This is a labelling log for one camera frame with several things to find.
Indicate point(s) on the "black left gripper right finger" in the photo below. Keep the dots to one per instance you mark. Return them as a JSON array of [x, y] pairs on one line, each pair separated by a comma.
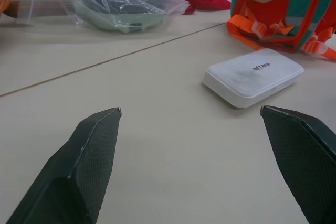
[[302, 161]]

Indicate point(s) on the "orange and teal backpack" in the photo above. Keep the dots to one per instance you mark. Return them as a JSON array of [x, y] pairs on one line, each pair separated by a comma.
[[286, 9]]

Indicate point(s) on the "white box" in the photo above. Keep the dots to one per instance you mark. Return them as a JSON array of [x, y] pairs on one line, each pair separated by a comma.
[[252, 77]]

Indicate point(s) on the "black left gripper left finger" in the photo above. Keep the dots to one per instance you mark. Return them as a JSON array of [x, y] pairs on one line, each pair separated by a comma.
[[86, 161]]

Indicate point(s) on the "clear plastic bag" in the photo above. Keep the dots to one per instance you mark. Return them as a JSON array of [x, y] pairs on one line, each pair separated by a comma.
[[86, 1]]

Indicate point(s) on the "green bowl with dark contents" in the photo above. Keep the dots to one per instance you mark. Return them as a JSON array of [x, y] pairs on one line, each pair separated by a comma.
[[115, 16]]

